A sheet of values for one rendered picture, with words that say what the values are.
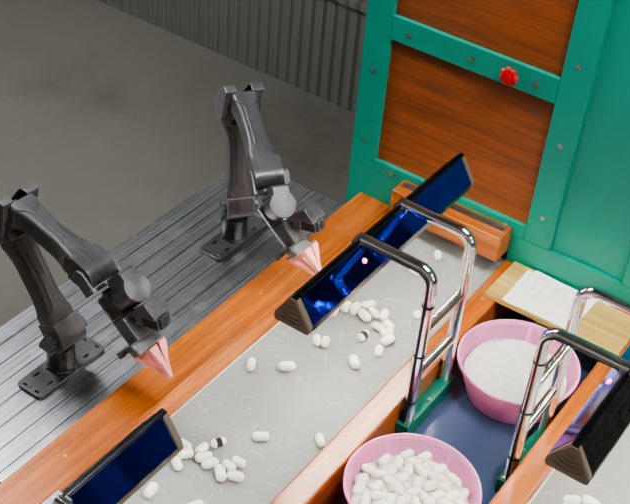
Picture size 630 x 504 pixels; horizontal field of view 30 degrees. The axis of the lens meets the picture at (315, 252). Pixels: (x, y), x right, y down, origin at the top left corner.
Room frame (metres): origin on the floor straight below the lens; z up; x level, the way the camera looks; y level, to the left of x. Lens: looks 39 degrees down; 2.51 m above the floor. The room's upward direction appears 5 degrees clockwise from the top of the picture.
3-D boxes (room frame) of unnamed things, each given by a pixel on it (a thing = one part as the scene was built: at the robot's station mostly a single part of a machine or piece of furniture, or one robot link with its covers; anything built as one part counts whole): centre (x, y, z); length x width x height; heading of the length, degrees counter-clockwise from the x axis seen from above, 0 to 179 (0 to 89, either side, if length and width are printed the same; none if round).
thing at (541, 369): (1.61, -0.54, 0.90); 0.20 x 0.19 x 0.45; 148
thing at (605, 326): (2.05, -0.57, 0.77); 0.33 x 0.15 x 0.01; 58
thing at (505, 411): (1.86, -0.46, 0.72); 0.27 x 0.27 x 0.10
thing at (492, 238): (2.27, -0.31, 0.83); 0.30 x 0.06 x 0.07; 58
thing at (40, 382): (1.81, 0.52, 0.71); 0.20 x 0.07 x 0.08; 148
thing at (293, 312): (1.87, -0.13, 1.08); 0.62 x 0.08 x 0.07; 148
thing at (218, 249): (2.32, 0.20, 0.71); 0.20 x 0.07 x 0.08; 148
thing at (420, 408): (1.82, -0.20, 0.90); 0.20 x 0.19 x 0.45; 148
